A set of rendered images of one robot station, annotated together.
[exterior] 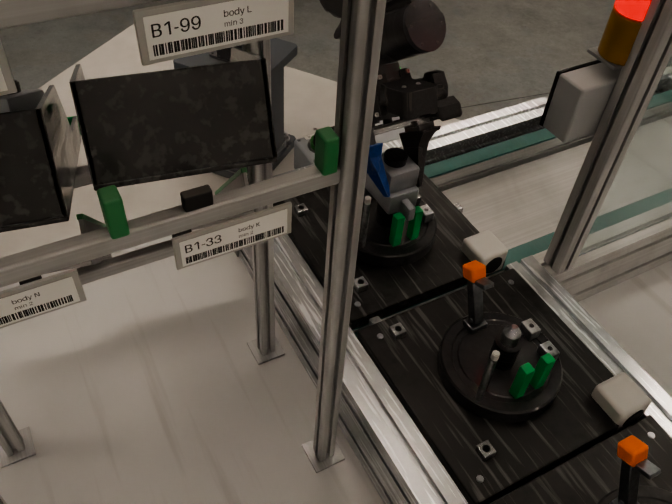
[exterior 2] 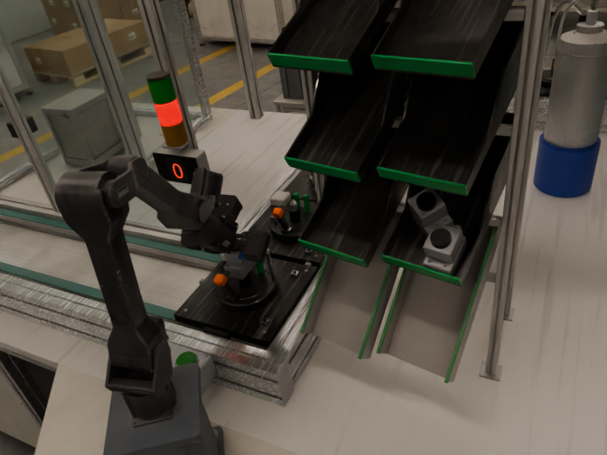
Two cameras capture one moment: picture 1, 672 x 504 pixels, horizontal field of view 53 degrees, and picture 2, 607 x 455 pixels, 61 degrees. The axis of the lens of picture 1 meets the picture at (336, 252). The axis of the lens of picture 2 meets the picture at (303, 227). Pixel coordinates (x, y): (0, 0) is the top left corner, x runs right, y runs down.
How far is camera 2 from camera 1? 1.25 m
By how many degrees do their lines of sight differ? 81
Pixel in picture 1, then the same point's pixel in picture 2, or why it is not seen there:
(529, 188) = (144, 288)
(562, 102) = (202, 164)
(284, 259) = (301, 316)
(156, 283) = (351, 408)
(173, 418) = not seen: hidden behind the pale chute
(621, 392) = (281, 195)
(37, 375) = (459, 401)
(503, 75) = not seen: outside the picture
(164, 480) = not seen: hidden behind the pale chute
